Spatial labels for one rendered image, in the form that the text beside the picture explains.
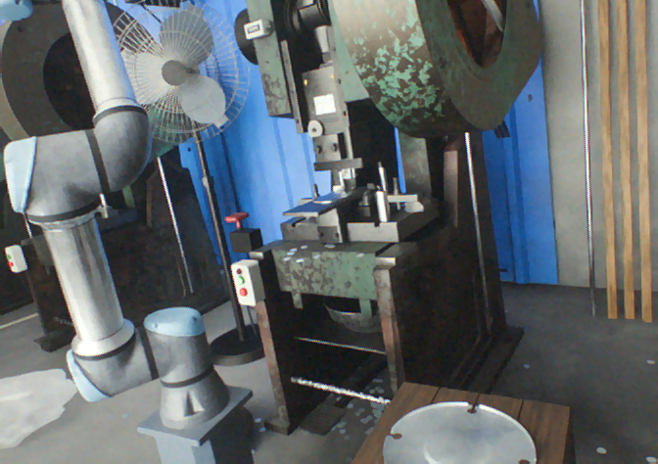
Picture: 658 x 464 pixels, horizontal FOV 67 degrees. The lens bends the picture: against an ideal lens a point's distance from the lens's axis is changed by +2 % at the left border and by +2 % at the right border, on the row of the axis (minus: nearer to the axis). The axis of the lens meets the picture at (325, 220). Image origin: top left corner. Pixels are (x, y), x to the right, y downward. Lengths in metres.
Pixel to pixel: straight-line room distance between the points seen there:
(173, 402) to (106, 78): 0.67
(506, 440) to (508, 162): 1.67
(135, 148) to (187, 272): 2.12
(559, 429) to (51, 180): 1.05
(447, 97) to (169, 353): 0.81
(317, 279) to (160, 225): 1.56
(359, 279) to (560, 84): 1.48
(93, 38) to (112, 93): 0.12
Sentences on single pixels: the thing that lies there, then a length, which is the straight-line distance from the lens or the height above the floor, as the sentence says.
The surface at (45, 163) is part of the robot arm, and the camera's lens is 0.92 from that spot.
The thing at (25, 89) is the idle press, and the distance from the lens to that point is 2.46.
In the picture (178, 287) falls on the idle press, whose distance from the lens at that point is 3.04.
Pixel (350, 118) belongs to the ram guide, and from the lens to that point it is 1.46.
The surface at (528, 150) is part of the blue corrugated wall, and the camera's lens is 2.56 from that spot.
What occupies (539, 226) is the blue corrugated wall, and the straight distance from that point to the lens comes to 2.64.
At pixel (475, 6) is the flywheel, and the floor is 1.26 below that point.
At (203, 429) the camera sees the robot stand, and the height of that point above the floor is 0.45.
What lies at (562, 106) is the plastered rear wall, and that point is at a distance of 2.54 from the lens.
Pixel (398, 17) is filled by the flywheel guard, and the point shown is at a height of 1.20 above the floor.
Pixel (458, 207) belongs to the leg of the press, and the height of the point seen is 0.65.
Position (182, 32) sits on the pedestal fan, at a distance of 2.14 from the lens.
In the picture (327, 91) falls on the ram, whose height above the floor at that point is 1.10.
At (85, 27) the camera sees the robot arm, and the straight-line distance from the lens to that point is 1.09.
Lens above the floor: 1.05
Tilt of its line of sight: 12 degrees down
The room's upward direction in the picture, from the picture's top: 10 degrees counter-clockwise
